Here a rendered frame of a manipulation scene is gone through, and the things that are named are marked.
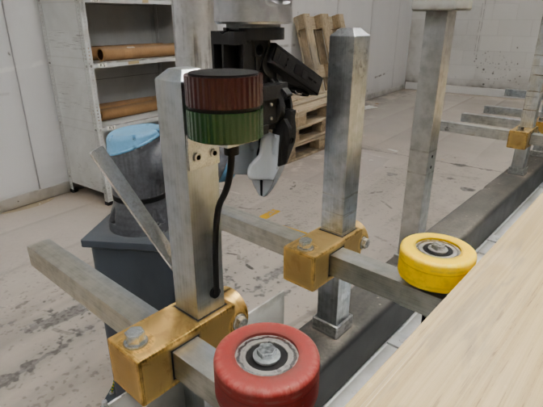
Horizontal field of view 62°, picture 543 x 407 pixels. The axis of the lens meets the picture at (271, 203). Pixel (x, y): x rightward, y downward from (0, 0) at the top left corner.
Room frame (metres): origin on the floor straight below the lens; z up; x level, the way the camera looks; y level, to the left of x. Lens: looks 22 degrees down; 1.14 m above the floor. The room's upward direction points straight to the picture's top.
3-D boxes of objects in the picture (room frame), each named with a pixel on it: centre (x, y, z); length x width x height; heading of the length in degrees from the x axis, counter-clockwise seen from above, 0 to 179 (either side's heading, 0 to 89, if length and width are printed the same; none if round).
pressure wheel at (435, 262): (0.44, -0.18, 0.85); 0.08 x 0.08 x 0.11
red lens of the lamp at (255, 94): (0.35, 0.04, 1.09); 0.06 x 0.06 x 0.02
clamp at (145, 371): (0.37, 0.08, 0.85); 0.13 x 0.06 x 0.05; 139
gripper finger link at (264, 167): (0.55, 0.01, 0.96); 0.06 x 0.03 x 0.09; 139
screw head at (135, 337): (0.33, 0.12, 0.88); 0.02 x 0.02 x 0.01
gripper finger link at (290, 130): (0.56, -0.01, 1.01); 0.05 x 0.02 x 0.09; 49
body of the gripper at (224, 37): (0.56, 0.03, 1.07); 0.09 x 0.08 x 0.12; 139
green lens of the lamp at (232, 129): (0.35, 0.04, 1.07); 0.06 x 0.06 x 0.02
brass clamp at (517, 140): (1.31, -0.74, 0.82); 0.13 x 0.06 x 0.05; 139
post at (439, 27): (0.77, -0.27, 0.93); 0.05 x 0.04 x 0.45; 139
